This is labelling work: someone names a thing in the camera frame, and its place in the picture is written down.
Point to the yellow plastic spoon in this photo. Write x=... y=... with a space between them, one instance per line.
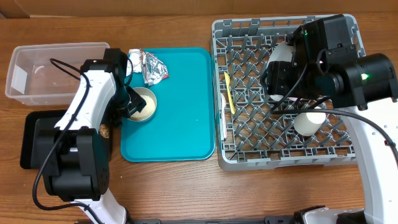
x=230 y=99

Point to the black plastic tray bin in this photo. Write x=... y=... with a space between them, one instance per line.
x=37 y=121

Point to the teal serving tray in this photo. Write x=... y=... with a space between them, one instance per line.
x=183 y=125

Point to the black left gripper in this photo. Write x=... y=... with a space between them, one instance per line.
x=137 y=102

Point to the white napkin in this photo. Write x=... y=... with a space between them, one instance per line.
x=134 y=63

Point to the white paper cup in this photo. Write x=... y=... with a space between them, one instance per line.
x=307 y=124

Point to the foil wrapper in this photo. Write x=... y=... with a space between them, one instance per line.
x=154 y=69

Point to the grey plastic dishwasher rack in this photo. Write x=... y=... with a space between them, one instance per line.
x=261 y=133

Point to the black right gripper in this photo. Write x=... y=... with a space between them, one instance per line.
x=272 y=79

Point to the clear plastic bin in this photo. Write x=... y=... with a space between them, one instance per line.
x=34 y=81

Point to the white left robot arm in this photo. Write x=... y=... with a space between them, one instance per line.
x=74 y=165

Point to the grey bowl of rice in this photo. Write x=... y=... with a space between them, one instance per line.
x=151 y=104

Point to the brown food scrap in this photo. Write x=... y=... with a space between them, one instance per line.
x=104 y=131

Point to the small grey plate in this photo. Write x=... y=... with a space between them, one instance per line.
x=281 y=53

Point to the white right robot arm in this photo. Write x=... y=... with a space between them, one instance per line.
x=364 y=94

